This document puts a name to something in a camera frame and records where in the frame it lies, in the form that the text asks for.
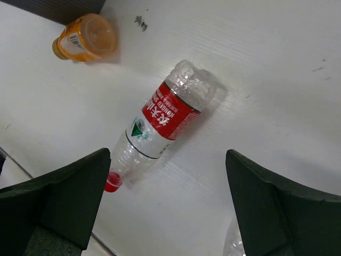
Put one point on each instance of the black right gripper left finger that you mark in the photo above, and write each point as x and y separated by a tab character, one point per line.
54	214

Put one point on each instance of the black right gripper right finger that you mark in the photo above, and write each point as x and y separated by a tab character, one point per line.
278	216

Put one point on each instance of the grey mesh waste bin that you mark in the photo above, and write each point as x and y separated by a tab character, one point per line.
60	11

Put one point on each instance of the squashed clear blue-label bottle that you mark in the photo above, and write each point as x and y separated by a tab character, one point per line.
233	243

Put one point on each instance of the red label water bottle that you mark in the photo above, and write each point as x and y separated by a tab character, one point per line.
174	105

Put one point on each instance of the small orange juice bottle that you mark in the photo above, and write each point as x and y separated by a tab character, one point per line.
88	38

